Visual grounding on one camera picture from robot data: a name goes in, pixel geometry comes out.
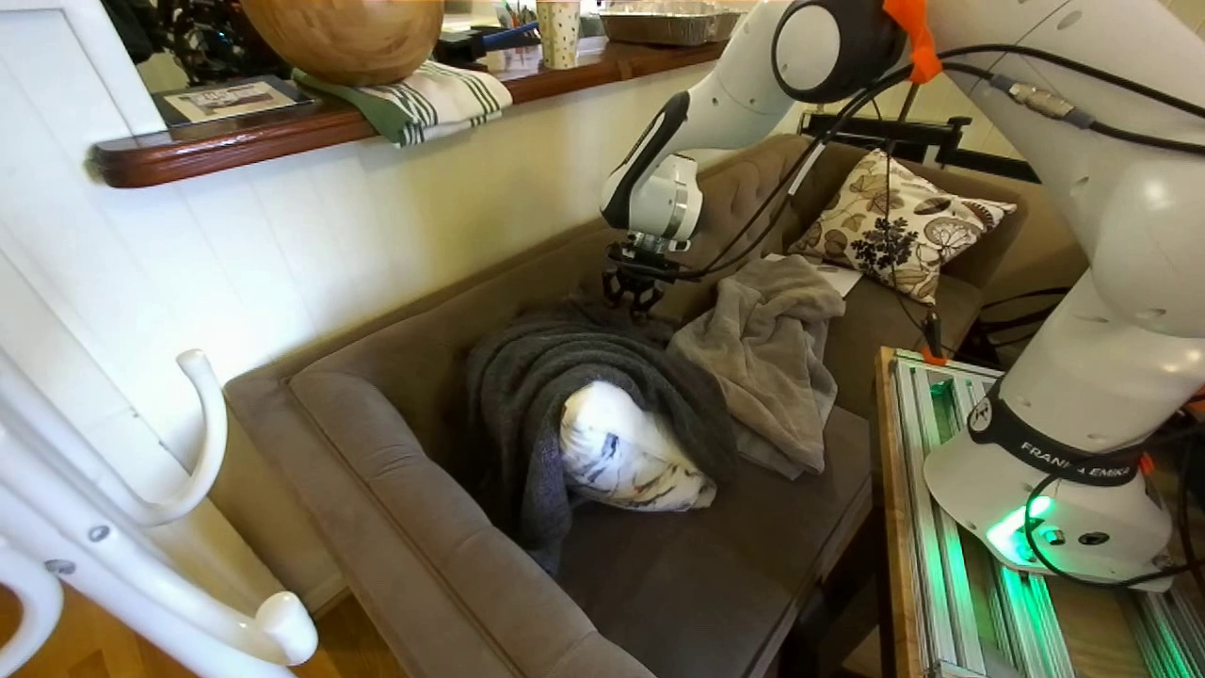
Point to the dark grey blanket cloth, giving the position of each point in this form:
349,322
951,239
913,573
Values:
516,386

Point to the floral patterned cushion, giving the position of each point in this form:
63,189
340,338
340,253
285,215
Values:
903,226

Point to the patterned cup on shelf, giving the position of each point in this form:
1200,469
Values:
557,32

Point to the wooden wall shelf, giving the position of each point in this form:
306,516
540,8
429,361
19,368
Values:
210,150

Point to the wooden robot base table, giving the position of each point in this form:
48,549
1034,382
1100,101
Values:
953,610

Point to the brown tufted sofa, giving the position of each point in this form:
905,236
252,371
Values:
369,433

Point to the striped folded towel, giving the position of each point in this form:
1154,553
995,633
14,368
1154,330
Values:
422,106

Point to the framed picture on shelf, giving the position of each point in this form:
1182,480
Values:
230,101

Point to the light grey cloth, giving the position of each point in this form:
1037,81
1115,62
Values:
761,342

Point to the black tripod bar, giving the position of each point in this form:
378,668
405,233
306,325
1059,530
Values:
919,142

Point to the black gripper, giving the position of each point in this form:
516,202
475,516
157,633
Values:
636,271

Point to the white printed pillow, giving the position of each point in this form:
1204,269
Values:
626,457

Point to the round wooden bowl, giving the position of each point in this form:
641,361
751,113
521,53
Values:
364,42

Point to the white coat rack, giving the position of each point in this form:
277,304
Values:
131,526

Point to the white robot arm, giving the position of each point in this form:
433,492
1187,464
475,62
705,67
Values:
1103,102

